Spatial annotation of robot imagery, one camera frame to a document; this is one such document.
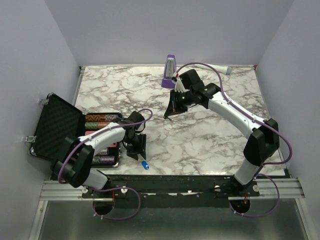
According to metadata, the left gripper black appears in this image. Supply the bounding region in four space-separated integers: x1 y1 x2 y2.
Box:
124 132 148 161

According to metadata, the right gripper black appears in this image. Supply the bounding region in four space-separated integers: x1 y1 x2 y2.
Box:
164 89 194 117

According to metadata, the blue key tag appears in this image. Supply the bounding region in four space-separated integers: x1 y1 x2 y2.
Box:
141 160 149 170

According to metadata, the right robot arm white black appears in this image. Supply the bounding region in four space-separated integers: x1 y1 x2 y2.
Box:
163 69 280 196

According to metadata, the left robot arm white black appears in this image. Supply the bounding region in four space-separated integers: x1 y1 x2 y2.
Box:
51 108 153 198

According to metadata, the purple metronome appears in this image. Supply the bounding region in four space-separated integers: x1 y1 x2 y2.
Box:
161 54 177 89

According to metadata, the white microphone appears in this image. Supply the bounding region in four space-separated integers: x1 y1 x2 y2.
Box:
194 63 233 75

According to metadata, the black poker chip case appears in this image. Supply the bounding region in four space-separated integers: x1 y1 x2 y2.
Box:
29 93 122 162

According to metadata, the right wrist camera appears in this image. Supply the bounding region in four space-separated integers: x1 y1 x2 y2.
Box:
171 72 188 93

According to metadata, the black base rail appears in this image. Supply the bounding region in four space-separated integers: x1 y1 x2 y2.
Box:
49 172 261 210

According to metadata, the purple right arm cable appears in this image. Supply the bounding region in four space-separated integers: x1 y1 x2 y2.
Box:
172 62 293 218

